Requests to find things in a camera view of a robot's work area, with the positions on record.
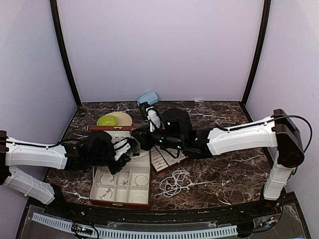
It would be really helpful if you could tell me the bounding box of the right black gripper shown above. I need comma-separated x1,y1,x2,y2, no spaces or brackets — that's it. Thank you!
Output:
130,123,184,151

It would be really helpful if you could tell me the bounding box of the silver link bracelet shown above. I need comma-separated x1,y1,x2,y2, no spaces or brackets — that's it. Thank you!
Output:
99,173,115,184

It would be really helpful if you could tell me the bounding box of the small red jewelry tray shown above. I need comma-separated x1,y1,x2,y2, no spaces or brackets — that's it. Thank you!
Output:
151,146,188,174

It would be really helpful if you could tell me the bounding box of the large red jewelry box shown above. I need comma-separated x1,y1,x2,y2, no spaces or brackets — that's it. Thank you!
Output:
89,125,152,210

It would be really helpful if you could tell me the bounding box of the white bangle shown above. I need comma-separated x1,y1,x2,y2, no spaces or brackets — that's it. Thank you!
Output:
132,194,148,204

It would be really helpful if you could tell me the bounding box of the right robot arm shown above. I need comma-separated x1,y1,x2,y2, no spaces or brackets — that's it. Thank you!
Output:
131,108,307,216

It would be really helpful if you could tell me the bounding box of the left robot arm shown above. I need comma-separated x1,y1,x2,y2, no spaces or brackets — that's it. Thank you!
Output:
0,130,137,217

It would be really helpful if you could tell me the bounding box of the green bowl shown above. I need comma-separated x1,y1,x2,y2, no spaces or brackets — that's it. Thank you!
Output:
96,115,117,126

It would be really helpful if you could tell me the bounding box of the beige plate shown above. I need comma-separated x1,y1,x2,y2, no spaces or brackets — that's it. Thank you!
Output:
108,112,133,126

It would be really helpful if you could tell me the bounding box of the light blue faceted cup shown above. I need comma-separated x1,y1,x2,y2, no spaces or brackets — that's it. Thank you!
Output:
137,91,158,106

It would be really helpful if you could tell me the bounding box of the long white pearl necklace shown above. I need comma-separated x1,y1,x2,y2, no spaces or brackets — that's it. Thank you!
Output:
159,170,191,199

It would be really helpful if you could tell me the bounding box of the silver bracelet in box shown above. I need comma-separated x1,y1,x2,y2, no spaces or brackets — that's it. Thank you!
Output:
134,174,148,186

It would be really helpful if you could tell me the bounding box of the white cable duct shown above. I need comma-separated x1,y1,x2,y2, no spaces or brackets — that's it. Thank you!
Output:
31,213,238,239

